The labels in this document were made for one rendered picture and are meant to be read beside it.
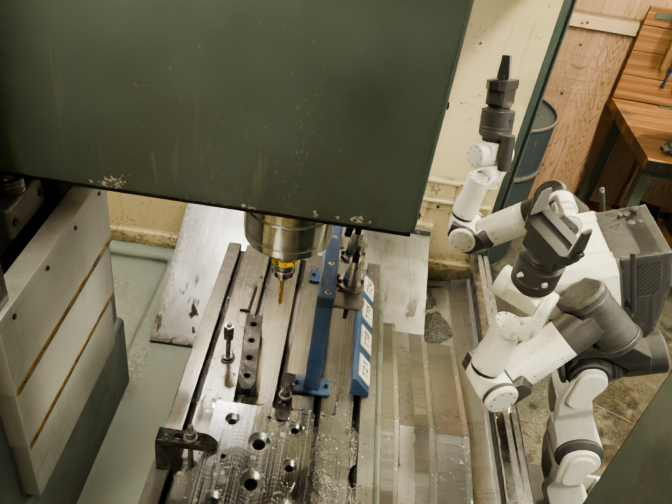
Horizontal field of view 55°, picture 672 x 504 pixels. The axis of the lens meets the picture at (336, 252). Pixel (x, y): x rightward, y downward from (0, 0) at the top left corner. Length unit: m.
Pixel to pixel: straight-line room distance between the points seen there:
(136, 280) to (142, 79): 1.60
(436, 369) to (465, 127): 0.79
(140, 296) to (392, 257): 0.91
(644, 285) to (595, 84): 2.51
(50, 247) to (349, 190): 0.60
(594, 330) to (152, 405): 1.24
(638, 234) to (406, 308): 0.88
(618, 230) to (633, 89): 2.41
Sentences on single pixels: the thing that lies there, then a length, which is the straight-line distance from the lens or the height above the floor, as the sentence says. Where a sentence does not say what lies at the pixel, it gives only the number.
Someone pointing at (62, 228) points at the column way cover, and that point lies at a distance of 1.34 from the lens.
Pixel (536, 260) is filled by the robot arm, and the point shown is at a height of 1.52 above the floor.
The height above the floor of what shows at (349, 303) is 1.22.
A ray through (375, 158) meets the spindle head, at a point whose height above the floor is 1.75.
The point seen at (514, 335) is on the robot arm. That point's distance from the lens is 1.37.
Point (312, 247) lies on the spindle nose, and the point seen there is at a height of 1.53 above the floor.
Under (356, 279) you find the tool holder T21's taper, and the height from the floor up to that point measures 1.25.
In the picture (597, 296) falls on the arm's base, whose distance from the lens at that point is 1.46.
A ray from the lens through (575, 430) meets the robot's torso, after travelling 2.10.
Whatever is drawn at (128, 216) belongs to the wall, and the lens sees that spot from 2.55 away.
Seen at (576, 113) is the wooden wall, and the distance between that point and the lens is 4.11.
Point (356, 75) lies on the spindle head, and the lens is 0.88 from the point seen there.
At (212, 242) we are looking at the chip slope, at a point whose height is 0.79.
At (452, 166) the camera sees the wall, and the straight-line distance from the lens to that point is 2.24.
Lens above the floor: 2.20
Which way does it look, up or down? 37 degrees down
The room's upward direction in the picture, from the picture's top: 10 degrees clockwise
